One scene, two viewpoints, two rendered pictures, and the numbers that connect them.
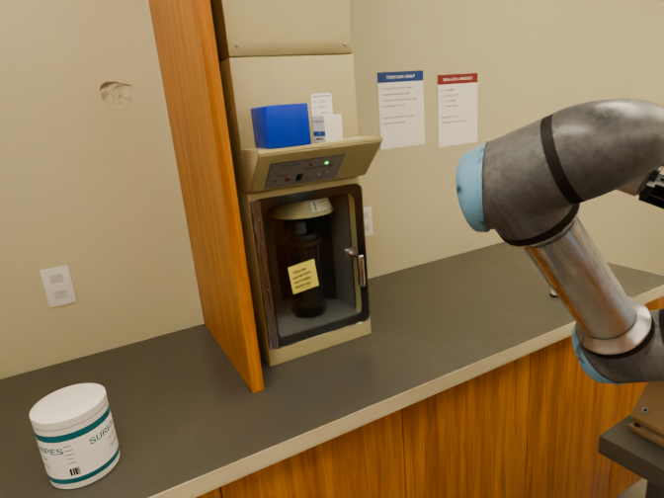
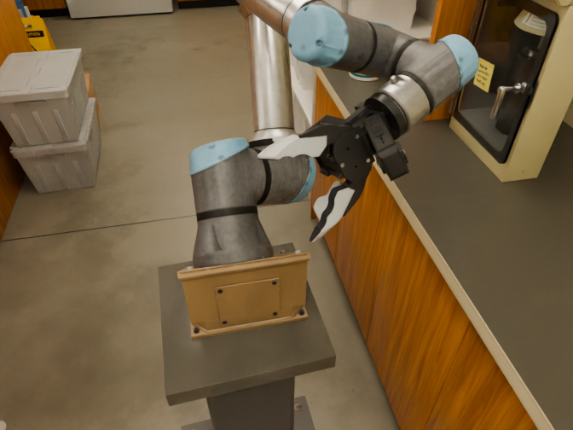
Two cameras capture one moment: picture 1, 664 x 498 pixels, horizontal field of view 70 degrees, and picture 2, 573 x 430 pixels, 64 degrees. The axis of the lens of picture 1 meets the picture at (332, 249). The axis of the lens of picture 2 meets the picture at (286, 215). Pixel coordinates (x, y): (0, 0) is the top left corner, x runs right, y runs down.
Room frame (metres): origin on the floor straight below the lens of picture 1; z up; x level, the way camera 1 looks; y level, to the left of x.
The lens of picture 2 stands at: (0.95, -1.25, 1.71)
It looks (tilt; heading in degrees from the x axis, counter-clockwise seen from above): 41 degrees down; 105
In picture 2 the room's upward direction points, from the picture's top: straight up
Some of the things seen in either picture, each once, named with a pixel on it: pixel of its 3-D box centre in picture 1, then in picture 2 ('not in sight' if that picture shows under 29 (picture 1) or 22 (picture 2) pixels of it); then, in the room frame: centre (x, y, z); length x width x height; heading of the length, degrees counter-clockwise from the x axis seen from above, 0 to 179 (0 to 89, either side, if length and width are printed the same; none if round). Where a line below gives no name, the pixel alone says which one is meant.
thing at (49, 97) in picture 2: not in sight; (46, 96); (-1.05, 0.77, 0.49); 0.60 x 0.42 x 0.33; 117
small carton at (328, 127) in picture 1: (327, 127); not in sight; (1.16, -0.01, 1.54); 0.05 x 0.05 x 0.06; 35
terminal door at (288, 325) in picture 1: (316, 265); (494, 74); (1.19, 0.04, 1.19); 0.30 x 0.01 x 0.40; 117
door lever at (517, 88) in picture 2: (358, 268); (504, 101); (1.21, -0.07, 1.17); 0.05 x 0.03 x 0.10; 27
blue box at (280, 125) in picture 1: (281, 125); not in sight; (1.11, 0.09, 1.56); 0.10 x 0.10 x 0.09; 27
